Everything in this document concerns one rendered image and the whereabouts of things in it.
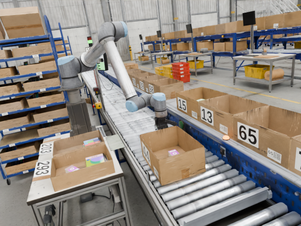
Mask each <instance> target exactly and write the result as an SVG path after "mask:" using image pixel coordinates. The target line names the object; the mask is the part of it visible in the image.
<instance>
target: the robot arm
mask: <svg viewBox="0 0 301 226"><path fill-rule="evenodd" d="M127 34H128V28H127V25H126V24H125V23H124V22H121V21H118V22H105V23H104V24H102V25H101V27H100V28H99V31H98V40H97V41H96V42H95V44H94V45H93V46H92V47H91V48H90V49H89V50H88V51H87V52H84V53H82V55H81V56H77V57H74V55H70V56H64V57H60V58H58V60H57V61H58V66H59V70H60V75H61V79H62V81H61V88H62V89H71V88H77V87H80V86H82V82H81V80H80V78H79V76H78V73H82V72H87V71H92V70H94V69H95V68H96V67H97V63H96V62H97V60H98V59H99V58H100V57H101V56H102V55H103V54H104V53H106V55H107V57H108V59H109V61H110V64H111V66H112V68H113V71H114V73H115V75H116V78H117V80H118V82H119V85H120V87H121V89H122V91H123V93H124V96H125V99H126V103H125V106H126V108H127V110H128V111H129V112H132V113H133V112H136V111H138V110H140V109H142V108H145V107H147V106H152V107H154V109H155V116H156V117H155V126H156V128H155V130H160V129H164V128H168V125H167V123H168V124H171V125H173V126H177V123H176V122H175V121H171V120H168V119H166V116H167V115H168V114H167V106H166V97H165V94H164V93H154V94H146V93H144V94H141V95H140V96H139V97H138V95H137V93H136V91H135V89H134V87H133V85H132V82H131V80H130V78H129V75H128V73H127V71H126V68H125V66H124V63H123V61H122V59H121V57H120V55H119V52H118V50H117V48H116V45H115V42H117V41H118V40H119V39H120V38H124V37H126V36H127Z"/></svg>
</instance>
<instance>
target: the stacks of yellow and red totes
mask: <svg viewBox="0 0 301 226"><path fill-rule="evenodd" d="M189 68H190V66H189V63H188V62H177V63H172V64H171V65H164V66H161V67H155V74H157V75H162V76H165V77H169V78H172V79H176V80H180V81H183V83H187V82H190V73H189V71H190V70H189Z"/></svg>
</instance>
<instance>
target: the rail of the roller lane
mask: <svg viewBox="0 0 301 226"><path fill-rule="evenodd" d="M80 75H81V77H82V79H83V81H84V82H85V84H86V85H87V88H88V90H89V91H90V93H91V95H92V97H93V99H94V100H95V102H96V103H97V102H99V101H98V99H97V97H96V96H95V94H94V92H93V91H92V89H91V87H90V86H89V84H88V83H87V81H86V80H85V78H84V76H83V75H82V73H80ZM103 114H104V119H105V121H106V122H107V124H108V126H109V128H110V130H111V131H112V133H113V135H116V134H118V135H119V137H120V139H121V140H122V142H123V144H124V145H125V147H124V148H121V150H122V152H123V153H124V155H125V157H126V159H127V161H128V162H129V164H130V166H131V168H132V170H133V171H134V173H135V175H136V177H137V179H138V180H139V182H140V184H141V186H142V188H143V190H144V192H145V193H146V195H147V197H148V199H149V201H150V202H151V204H152V206H153V208H154V209H155V211H156V213H157V215H158V217H159V218H160V220H161V222H162V224H163V226H178V224H177V223H176V221H175V219H174V218H173V216H172V215H171V213H170V212H169V210H168V208H167V207H166V205H165V204H164V202H163V201H162V199H161V198H160V196H159V194H158V193H157V191H156V190H155V188H154V187H153V185H152V183H151V182H150V181H149V183H150V187H149V185H148V179H147V175H146V174H145V172H144V171H143V169H142V168H141V166H140V165H139V163H138V161H137V160H136V158H135V157H134V155H133V153H132V152H131V150H130V149H129V147H128V145H127V144H126V142H125V141H124V139H123V138H122V136H121V135H120V133H119V131H118V130H117V128H116V127H115V125H114V124H113V122H112V120H111V119H110V117H109V116H108V114H107V113H106V112H103Z"/></svg>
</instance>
